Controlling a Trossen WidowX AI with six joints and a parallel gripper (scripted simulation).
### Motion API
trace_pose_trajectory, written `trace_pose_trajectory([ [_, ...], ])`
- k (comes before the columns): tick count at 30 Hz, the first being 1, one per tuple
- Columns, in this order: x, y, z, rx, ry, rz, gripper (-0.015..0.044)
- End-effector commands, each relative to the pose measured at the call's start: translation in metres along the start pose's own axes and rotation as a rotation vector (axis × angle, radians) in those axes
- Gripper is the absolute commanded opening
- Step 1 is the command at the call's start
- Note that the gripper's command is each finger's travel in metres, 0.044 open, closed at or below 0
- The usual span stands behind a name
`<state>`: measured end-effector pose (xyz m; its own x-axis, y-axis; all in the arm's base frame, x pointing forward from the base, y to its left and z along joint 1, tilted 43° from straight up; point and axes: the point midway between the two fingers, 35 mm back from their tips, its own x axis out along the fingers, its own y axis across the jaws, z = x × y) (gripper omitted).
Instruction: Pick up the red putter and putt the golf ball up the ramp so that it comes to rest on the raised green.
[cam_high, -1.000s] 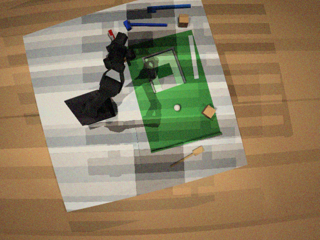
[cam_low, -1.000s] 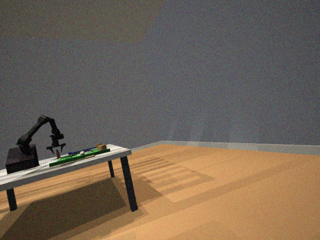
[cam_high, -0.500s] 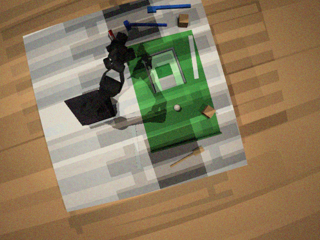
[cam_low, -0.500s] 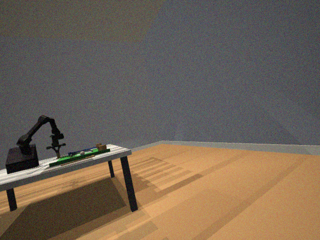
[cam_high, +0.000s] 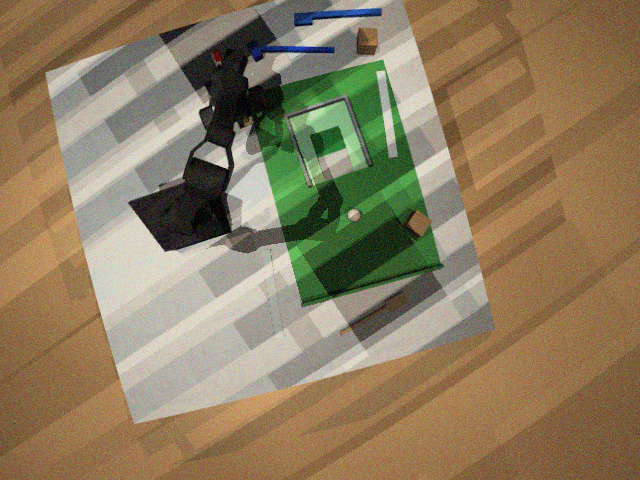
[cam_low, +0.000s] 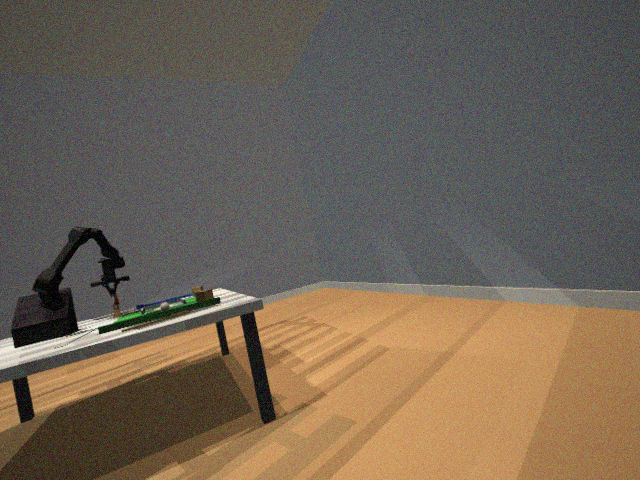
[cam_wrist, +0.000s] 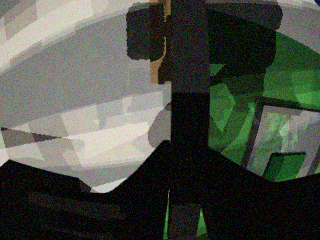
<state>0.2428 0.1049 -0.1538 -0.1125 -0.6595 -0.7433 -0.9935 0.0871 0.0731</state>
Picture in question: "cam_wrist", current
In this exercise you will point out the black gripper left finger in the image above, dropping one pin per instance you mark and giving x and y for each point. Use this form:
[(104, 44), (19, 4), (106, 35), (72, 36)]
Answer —
[(134, 210)]

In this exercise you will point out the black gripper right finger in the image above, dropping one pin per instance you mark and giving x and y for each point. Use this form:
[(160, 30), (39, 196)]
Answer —
[(239, 205)]

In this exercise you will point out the green putting mat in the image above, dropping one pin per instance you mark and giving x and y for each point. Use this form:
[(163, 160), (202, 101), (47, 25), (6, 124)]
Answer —
[(250, 63)]

